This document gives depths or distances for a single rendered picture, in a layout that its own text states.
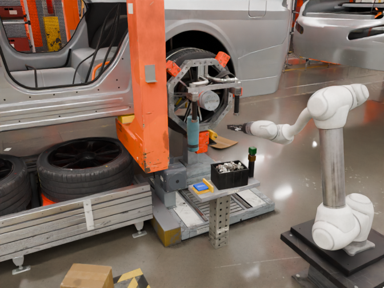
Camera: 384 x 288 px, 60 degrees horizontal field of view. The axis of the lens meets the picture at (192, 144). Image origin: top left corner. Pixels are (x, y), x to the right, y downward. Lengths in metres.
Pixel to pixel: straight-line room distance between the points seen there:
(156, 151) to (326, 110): 1.03
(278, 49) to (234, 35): 0.48
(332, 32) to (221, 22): 2.22
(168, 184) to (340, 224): 1.21
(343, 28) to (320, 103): 3.08
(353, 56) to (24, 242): 3.87
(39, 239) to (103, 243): 0.42
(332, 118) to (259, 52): 1.48
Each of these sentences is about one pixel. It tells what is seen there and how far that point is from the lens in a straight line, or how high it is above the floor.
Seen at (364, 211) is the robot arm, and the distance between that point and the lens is 1.85.
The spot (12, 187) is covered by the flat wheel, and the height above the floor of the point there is 0.47.
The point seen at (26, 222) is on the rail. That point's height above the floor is 0.34.
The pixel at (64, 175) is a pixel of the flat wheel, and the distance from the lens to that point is 2.25.
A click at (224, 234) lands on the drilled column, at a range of 2.27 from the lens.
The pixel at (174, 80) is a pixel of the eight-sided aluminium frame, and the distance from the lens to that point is 2.37.
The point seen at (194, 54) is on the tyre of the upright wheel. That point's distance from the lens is 2.50.
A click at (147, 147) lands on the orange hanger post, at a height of 0.70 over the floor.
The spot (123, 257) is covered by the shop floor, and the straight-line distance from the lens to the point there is 2.29.
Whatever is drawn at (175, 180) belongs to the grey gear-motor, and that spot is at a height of 0.33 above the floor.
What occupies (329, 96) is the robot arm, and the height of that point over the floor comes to 1.13.
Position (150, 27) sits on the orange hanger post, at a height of 1.38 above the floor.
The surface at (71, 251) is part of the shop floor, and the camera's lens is 2.42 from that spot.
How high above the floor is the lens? 1.51
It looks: 23 degrees down
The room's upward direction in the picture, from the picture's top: straight up
